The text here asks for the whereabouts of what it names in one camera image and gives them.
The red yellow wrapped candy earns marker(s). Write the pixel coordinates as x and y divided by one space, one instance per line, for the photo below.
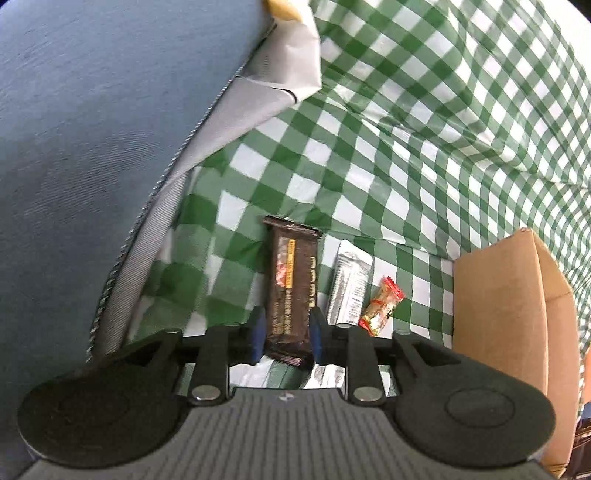
381 307

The grey sofa cushion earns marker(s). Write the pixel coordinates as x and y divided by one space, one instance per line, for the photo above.
207 138

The white printed packet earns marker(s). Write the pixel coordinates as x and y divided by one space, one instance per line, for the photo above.
325 376

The green white checked cloth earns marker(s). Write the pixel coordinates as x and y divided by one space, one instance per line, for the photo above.
415 138

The dark brown snack bar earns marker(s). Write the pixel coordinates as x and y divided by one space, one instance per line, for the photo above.
291 286

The cardboard box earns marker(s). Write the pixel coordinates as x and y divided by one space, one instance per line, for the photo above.
498 300

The silver snack packet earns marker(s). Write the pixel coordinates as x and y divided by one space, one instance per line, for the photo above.
348 286

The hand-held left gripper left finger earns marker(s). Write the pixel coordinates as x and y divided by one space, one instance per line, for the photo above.
257 336

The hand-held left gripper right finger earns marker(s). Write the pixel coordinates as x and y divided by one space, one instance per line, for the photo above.
316 339

